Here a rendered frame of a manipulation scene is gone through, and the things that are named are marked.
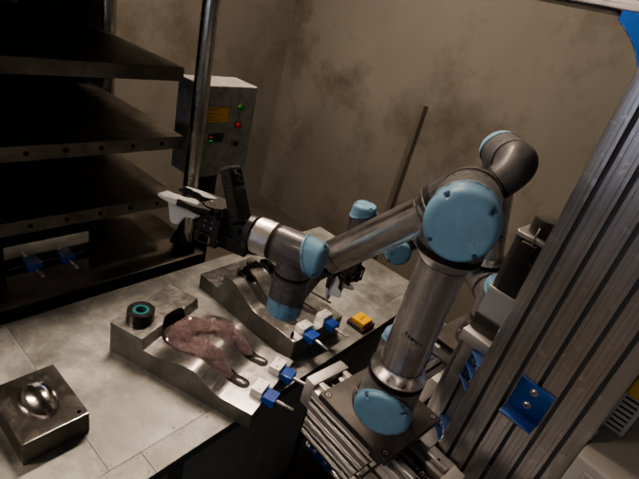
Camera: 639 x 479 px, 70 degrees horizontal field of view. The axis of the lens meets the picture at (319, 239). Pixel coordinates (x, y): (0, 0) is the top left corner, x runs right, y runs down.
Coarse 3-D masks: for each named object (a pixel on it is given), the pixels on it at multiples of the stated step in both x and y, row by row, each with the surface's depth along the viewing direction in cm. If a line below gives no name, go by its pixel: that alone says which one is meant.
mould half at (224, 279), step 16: (208, 272) 178; (224, 272) 181; (256, 272) 172; (208, 288) 175; (224, 288) 168; (240, 288) 163; (224, 304) 170; (240, 304) 164; (256, 304) 163; (320, 304) 172; (240, 320) 166; (256, 320) 160; (272, 320) 157; (272, 336) 156; (288, 336) 151; (320, 336) 163; (288, 352) 153; (304, 352) 159
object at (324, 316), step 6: (324, 312) 163; (330, 312) 164; (318, 318) 162; (324, 318) 160; (330, 318) 163; (324, 324) 161; (330, 324) 160; (336, 324) 161; (330, 330) 160; (336, 330) 160; (348, 336) 159
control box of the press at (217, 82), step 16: (192, 80) 185; (224, 80) 199; (240, 80) 207; (224, 96) 192; (240, 96) 198; (256, 96) 205; (176, 112) 196; (208, 112) 189; (224, 112) 196; (240, 112) 202; (176, 128) 199; (208, 128) 193; (224, 128) 200; (240, 128) 207; (208, 144) 197; (224, 144) 204; (240, 144) 211; (176, 160) 204; (208, 160) 201; (224, 160) 209; (240, 160) 216; (208, 176) 213; (208, 192) 217
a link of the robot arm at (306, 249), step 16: (272, 240) 88; (288, 240) 88; (304, 240) 87; (320, 240) 89; (272, 256) 89; (288, 256) 87; (304, 256) 87; (320, 256) 87; (288, 272) 89; (304, 272) 88; (320, 272) 91
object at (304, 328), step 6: (300, 324) 154; (306, 324) 155; (312, 324) 156; (300, 330) 153; (306, 330) 154; (312, 330) 155; (306, 336) 152; (312, 336) 152; (318, 336) 153; (312, 342) 152; (318, 342) 152; (324, 348) 151
